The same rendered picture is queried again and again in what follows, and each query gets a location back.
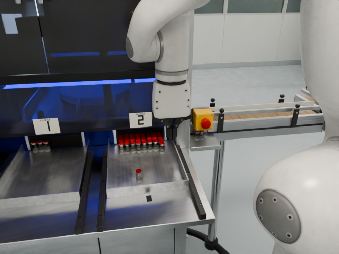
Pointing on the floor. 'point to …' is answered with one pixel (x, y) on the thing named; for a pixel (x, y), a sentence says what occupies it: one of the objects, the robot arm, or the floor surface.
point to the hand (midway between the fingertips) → (171, 132)
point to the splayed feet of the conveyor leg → (206, 241)
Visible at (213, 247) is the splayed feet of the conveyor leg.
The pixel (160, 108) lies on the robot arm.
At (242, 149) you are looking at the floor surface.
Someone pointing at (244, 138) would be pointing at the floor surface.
